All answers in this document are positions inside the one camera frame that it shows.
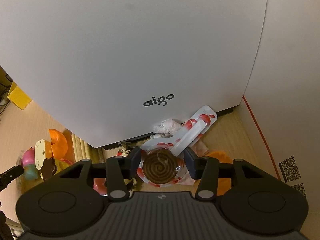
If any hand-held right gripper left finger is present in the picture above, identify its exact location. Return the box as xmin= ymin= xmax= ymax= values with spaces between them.
xmin=59 ymin=147 xmax=142 ymax=203

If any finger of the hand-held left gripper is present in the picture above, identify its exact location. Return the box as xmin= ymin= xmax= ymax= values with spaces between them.
xmin=0 ymin=166 xmax=24 ymax=188

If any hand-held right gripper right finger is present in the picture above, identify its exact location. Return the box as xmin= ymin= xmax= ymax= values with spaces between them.
xmin=184 ymin=149 xmax=260 ymax=202

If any red white spiral coil pack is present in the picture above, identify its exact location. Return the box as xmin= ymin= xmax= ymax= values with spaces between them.
xmin=136 ymin=105 xmax=217 ymax=188

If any orange toy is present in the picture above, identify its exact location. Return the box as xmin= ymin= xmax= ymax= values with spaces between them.
xmin=48 ymin=129 xmax=68 ymax=161

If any teal toy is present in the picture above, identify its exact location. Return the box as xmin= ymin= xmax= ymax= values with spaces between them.
xmin=24 ymin=165 xmax=41 ymax=181

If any pink ball toy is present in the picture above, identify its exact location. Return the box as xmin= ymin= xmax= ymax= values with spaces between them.
xmin=22 ymin=149 xmax=37 ymax=167

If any orange plastic piece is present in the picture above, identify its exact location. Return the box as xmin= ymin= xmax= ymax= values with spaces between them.
xmin=200 ymin=151 xmax=234 ymax=197

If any brown flower-shaped toy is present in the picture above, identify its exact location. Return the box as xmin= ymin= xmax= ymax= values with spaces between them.
xmin=40 ymin=157 xmax=56 ymax=181

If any crumpled white tissue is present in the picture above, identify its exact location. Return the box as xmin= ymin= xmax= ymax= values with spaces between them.
xmin=153 ymin=119 xmax=186 ymax=138

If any yellow toy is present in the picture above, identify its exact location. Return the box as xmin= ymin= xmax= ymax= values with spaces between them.
xmin=52 ymin=158 xmax=74 ymax=173

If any ribbed wooden board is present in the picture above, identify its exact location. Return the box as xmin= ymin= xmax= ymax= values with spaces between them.
xmin=71 ymin=131 xmax=104 ymax=165

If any yellow box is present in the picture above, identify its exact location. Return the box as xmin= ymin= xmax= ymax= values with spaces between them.
xmin=7 ymin=82 xmax=33 ymax=110

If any white printed card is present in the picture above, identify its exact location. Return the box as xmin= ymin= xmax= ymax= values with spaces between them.
xmin=235 ymin=0 xmax=320 ymax=200

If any white computer case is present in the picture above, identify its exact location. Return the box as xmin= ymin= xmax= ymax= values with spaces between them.
xmin=0 ymin=0 xmax=270 ymax=152

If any black cable bundle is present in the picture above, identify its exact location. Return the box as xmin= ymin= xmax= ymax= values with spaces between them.
xmin=0 ymin=74 xmax=13 ymax=115

